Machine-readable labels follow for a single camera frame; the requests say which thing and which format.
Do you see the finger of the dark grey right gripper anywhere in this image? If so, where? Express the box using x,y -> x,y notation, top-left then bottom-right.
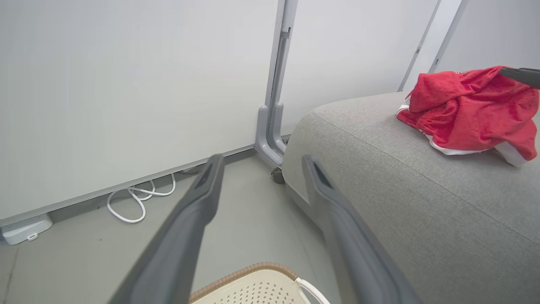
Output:
499,67 -> 540,90

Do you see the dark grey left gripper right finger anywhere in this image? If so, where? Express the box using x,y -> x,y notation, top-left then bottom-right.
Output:
301,155 -> 423,304

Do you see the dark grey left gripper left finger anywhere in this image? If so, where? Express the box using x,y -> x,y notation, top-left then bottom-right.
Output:
108,154 -> 225,304

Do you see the red garment with white trim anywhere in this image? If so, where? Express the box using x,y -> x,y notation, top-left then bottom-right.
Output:
396,65 -> 540,168

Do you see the cream perforated laundry basket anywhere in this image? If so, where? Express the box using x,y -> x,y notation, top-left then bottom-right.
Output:
189,262 -> 332,304

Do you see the grey fabric sofa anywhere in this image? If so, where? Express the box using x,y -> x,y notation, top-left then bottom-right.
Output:
281,90 -> 540,304

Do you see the grey partition foot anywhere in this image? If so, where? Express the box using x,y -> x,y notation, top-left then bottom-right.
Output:
270,102 -> 292,157
254,105 -> 284,168

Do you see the white power strip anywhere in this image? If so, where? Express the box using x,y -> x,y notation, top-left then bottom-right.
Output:
0,213 -> 54,246

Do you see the wide white partition panel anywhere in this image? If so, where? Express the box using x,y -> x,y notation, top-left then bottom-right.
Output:
0,0 -> 299,229

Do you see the narrow white partition panel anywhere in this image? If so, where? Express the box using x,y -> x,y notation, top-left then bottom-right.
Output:
276,0 -> 442,136

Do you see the white basket handle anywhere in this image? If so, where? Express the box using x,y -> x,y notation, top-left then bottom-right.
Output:
295,277 -> 332,304

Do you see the white looped cable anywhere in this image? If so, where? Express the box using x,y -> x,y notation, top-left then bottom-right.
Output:
106,172 -> 177,224

